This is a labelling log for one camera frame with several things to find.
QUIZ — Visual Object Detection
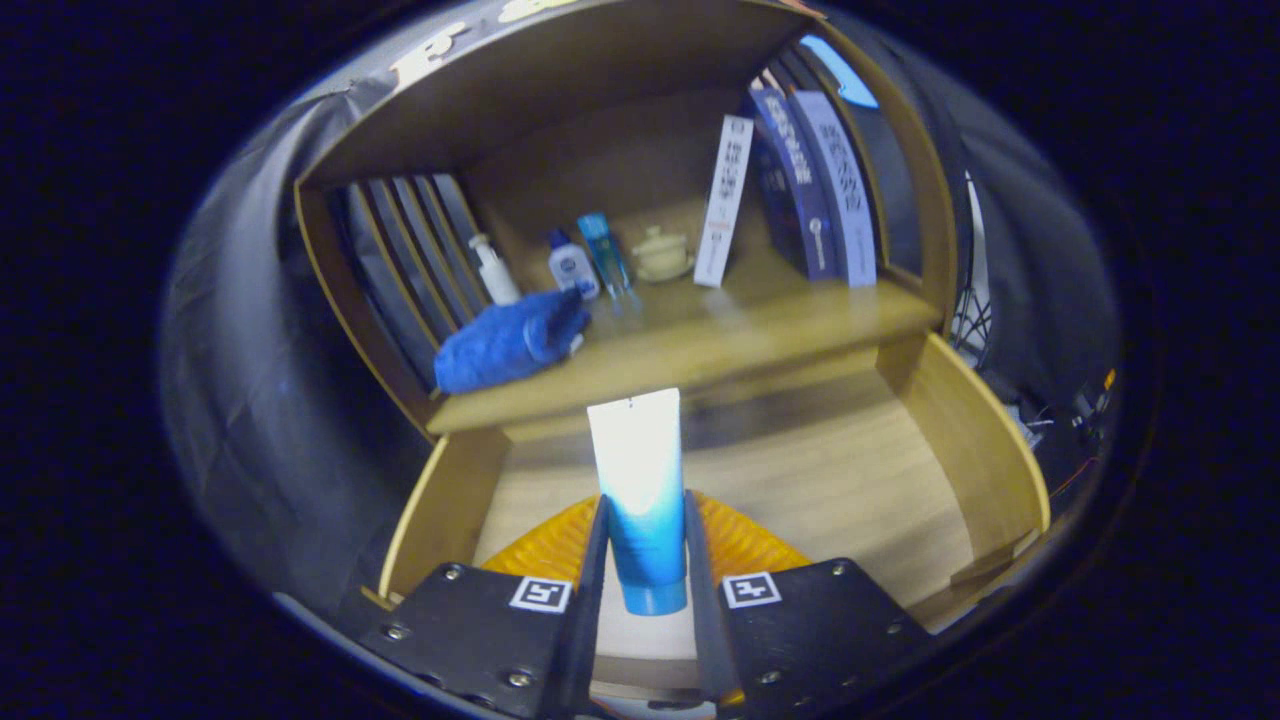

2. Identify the beige lidded teacup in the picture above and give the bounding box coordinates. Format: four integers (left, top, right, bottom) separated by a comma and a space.
630, 226, 696, 284

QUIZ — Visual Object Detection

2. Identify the wooden cabinet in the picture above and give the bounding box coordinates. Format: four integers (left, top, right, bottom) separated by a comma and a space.
293, 0, 961, 441

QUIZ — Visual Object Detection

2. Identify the blue folded towel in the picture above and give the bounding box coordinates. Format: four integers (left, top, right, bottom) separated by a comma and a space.
432, 288, 593, 395

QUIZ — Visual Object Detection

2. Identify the white bottle with blue cap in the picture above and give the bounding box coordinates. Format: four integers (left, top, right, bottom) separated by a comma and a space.
546, 229, 602, 301

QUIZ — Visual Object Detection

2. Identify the wooden drawer with black knob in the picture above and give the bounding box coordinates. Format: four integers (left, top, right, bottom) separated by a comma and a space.
378, 332, 1051, 691

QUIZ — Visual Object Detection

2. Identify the wooden countertop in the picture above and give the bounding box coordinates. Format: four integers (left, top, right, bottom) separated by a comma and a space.
425, 245, 946, 436

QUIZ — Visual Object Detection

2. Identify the white and blue tube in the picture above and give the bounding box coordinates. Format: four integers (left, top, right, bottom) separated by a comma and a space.
586, 388, 691, 616

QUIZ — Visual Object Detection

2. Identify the clear blue bottle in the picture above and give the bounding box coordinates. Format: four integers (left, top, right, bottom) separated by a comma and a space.
576, 212, 634, 301

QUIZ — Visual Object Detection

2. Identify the black backdrop cloth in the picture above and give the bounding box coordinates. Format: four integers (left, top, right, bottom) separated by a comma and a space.
160, 0, 1116, 621

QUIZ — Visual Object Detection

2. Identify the white pump bottle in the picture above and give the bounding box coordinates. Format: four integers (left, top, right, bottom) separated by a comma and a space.
468, 233, 523, 307

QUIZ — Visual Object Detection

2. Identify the dark blue book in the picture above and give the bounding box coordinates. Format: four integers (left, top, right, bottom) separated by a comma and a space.
745, 88, 841, 283

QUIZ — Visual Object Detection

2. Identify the light purple book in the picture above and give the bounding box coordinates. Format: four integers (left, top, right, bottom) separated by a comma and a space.
788, 90, 879, 289

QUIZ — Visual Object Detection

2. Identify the white book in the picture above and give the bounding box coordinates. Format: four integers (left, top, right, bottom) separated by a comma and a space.
692, 114, 756, 289

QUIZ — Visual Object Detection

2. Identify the black light stand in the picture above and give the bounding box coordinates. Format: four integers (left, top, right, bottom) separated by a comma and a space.
950, 170, 991, 351

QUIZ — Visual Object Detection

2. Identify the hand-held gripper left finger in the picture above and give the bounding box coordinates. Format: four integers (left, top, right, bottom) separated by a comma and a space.
358, 493, 611, 720

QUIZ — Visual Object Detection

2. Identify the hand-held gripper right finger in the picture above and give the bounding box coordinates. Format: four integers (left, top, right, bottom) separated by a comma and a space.
683, 488, 936, 719

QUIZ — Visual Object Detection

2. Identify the black device with orange tip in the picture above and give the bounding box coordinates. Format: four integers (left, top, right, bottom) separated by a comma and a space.
1065, 368, 1119, 441

